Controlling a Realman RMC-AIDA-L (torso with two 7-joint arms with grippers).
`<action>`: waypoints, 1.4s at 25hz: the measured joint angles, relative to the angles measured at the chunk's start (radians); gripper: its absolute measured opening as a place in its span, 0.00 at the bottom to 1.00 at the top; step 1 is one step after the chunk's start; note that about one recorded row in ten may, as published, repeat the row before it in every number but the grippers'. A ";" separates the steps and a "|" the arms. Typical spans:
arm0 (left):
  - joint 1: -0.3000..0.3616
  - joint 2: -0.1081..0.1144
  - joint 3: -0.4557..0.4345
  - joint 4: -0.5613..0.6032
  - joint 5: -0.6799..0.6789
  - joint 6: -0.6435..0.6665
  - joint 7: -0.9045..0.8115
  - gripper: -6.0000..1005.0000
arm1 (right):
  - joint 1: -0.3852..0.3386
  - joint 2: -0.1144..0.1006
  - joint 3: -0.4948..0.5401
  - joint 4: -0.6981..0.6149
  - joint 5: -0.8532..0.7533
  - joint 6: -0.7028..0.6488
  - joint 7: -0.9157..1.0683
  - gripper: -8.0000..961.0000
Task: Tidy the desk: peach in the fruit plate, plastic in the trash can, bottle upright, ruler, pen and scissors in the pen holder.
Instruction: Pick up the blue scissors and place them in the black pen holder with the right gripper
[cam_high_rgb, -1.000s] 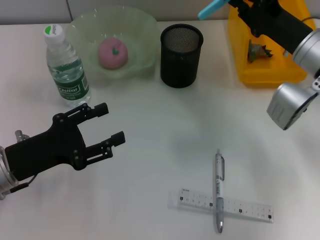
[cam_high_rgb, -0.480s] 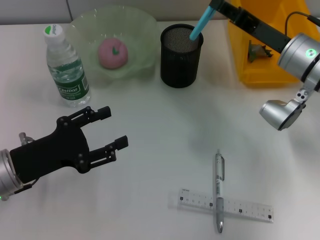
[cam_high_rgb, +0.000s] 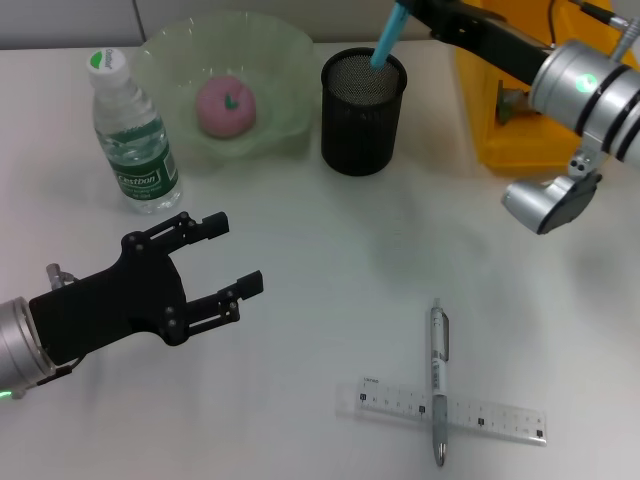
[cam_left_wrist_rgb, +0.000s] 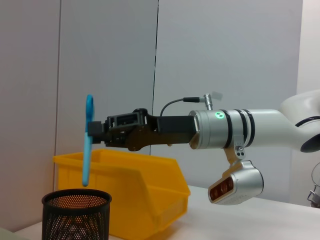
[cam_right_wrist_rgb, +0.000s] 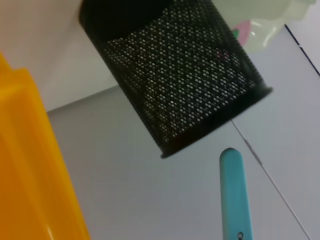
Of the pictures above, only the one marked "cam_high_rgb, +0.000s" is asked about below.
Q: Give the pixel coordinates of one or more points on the clear green-label water bottle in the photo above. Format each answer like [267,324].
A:
[140,170]

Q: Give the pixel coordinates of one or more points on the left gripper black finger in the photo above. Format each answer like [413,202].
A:
[250,285]
[216,223]

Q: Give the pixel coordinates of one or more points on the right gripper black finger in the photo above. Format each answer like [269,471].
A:
[440,6]
[425,22]

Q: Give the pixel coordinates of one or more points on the transparent plastic ruler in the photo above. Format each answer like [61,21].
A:
[500,420]

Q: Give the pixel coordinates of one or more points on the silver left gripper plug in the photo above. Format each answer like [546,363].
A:
[57,275]

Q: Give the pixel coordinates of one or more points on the silver pen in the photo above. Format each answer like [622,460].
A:
[436,380]

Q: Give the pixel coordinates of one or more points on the black mesh pen holder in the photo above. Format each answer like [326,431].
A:
[360,135]

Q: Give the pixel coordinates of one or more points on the yellow plastic bin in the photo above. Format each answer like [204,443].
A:
[525,145]

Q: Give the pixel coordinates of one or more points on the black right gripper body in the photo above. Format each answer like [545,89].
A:
[495,45]

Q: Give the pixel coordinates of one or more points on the translucent green fruit bowl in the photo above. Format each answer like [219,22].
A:
[280,75]

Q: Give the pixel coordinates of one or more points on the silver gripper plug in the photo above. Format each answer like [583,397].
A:
[607,15]
[57,275]

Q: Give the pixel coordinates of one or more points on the green plastic wrapper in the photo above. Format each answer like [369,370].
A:
[510,102]

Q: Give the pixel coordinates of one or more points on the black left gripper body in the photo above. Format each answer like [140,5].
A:
[105,310]

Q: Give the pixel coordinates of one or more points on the pink toy peach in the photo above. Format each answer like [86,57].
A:
[220,115]

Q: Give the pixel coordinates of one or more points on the blue scissors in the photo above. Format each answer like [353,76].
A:
[387,37]

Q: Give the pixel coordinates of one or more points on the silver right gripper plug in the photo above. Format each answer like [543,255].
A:
[607,15]

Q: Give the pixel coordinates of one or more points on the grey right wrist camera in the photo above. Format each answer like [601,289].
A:
[545,205]

